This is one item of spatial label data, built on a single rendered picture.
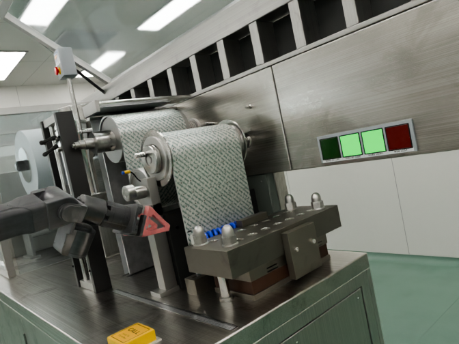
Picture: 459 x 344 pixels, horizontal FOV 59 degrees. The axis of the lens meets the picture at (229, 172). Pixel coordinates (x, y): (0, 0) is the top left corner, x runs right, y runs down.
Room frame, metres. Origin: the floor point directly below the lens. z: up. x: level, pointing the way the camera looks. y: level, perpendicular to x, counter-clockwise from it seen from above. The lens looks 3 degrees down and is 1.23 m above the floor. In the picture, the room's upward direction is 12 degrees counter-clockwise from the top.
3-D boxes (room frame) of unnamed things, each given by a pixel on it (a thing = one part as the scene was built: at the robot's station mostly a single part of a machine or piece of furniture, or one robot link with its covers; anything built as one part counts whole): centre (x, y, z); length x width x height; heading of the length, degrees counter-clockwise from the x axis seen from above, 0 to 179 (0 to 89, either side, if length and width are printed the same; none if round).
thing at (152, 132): (1.04, 0.18, 1.25); 0.15 x 0.01 x 0.15; 40
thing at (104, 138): (1.21, 0.36, 1.33); 0.06 x 0.06 x 0.06; 40
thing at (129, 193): (1.01, 0.26, 1.18); 0.04 x 0.02 x 0.04; 40
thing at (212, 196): (1.07, 0.05, 1.11); 0.23 x 0.01 x 0.18; 130
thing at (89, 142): (1.18, 0.40, 1.33); 0.06 x 0.03 x 0.03; 130
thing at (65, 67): (1.48, 0.51, 1.66); 0.07 x 0.07 x 0.10; 35
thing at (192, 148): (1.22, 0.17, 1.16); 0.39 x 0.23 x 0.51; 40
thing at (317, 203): (1.07, -0.21, 1.05); 0.04 x 0.04 x 0.04
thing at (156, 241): (1.04, 0.23, 1.05); 0.06 x 0.05 x 0.31; 130
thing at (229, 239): (0.87, 0.03, 1.05); 0.04 x 0.04 x 0.04
